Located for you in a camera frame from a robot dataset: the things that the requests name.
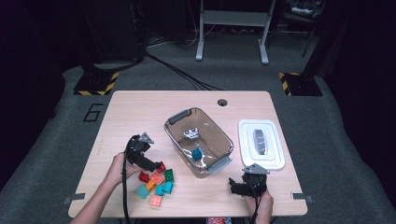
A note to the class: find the blue toy block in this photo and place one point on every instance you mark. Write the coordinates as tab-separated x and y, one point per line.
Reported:
197	154

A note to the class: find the red toy block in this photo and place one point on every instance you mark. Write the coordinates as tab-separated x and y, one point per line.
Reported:
144	178
162	169

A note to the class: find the grey metal table bracket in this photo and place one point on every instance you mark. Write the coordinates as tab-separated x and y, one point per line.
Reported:
302	196

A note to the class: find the dark curtain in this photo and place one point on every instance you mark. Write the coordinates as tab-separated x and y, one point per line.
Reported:
25	93
367	93

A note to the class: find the green toy block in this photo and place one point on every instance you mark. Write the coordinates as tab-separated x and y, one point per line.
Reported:
169	175

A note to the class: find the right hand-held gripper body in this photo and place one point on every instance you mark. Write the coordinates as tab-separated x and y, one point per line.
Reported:
257	183

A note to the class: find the black yellow striped base plate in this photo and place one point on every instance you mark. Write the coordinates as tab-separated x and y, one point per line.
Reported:
93	84
302	85

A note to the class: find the black stand post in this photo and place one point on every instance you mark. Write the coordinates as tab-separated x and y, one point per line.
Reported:
88	68
313	62

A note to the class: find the black cabinet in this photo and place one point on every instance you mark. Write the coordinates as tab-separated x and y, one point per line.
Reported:
112	31

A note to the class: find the clear grey storage box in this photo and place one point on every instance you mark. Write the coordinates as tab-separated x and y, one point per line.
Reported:
214	137

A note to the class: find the red white patterned object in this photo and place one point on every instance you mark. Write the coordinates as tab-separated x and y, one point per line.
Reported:
219	221

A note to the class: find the salmon toy block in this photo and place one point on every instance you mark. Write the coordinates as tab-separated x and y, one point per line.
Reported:
156	178
156	200

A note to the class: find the white metal desk frame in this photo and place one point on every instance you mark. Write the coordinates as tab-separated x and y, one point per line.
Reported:
233	18

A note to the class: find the white grey toy car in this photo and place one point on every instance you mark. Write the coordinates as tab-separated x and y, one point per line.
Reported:
191	133

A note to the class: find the orange toy block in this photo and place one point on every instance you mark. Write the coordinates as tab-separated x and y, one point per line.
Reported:
151	184

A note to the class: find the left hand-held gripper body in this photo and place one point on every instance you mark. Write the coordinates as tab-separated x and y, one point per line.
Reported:
137	149

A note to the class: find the person's left hand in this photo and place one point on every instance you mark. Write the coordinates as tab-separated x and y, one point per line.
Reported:
120	171

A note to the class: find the thin black stand leg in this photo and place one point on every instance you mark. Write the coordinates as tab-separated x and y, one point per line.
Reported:
306	49

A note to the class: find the light teal toy block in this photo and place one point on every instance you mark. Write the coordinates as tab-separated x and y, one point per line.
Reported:
143	191

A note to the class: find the person's right hand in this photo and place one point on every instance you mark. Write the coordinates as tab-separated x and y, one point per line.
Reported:
264	205

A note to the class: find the cluttered dark shelf items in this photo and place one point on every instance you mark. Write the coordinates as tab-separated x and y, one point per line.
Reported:
306	11

